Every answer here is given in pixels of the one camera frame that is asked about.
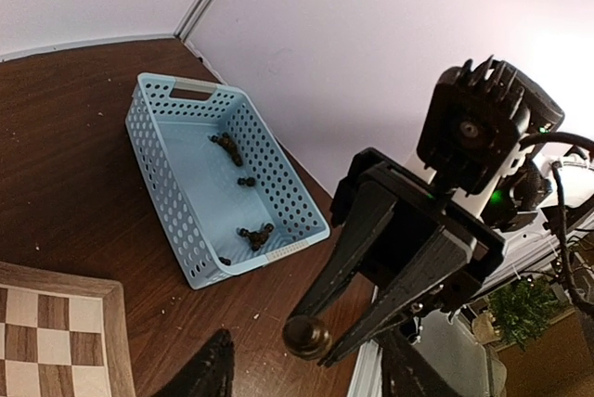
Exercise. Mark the wooden chess board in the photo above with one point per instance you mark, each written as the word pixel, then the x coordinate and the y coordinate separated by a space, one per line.
pixel 62 335

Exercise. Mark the pile of dark chess pieces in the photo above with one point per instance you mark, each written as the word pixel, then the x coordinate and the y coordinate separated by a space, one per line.
pixel 256 238

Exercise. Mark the light blue plastic basket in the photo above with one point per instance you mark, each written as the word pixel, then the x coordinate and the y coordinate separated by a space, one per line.
pixel 193 186

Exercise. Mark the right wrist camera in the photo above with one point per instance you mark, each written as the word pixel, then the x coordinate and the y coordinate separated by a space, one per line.
pixel 476 119

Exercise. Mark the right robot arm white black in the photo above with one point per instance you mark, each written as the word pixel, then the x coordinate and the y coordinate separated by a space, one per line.
pixel 514 204

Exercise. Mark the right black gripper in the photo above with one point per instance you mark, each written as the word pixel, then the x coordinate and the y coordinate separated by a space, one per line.
pixel 424 251

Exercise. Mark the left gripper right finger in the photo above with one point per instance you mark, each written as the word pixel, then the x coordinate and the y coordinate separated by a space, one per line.
pixel 404 372

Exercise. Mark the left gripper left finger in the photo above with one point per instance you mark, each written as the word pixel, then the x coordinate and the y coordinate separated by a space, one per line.
pixel 208 373

